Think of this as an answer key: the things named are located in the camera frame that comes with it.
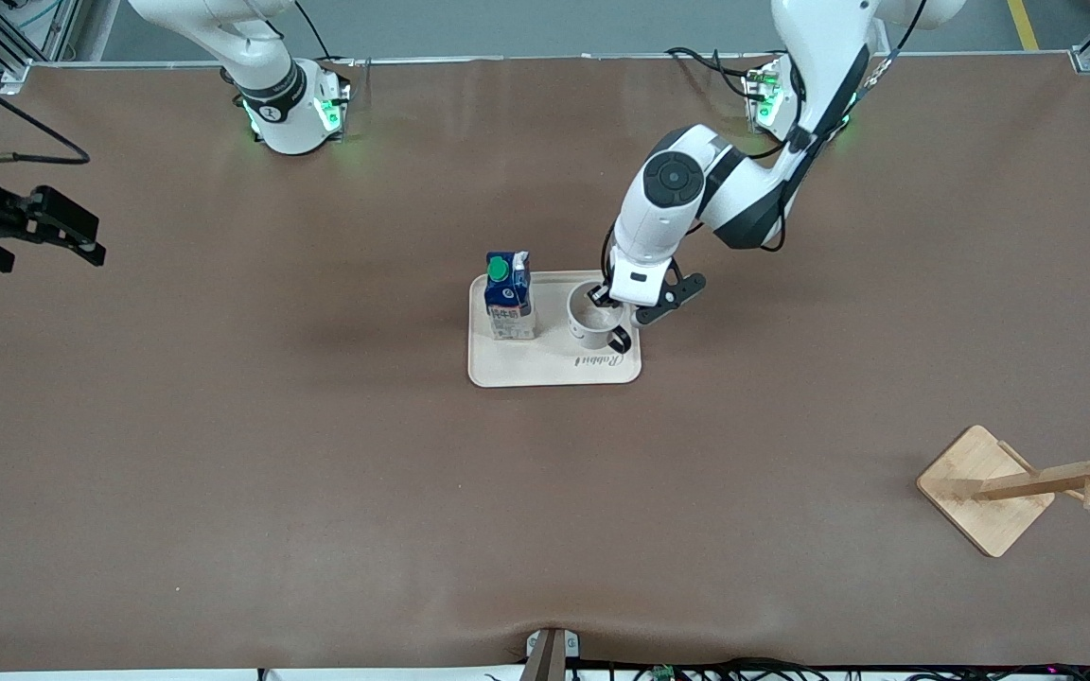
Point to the blue white milk carton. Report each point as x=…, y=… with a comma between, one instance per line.
x=510, y=298

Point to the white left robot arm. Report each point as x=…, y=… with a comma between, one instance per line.
x=677, y=199

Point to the wooden cup rack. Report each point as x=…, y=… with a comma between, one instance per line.
x=980, y=487

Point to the beige plastic tray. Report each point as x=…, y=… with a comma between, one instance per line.
x=526, y=364

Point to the small green circuit board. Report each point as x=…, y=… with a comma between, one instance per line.
x=664, y=672

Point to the metal table edge bracket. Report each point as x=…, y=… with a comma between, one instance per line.
x=552, y=653

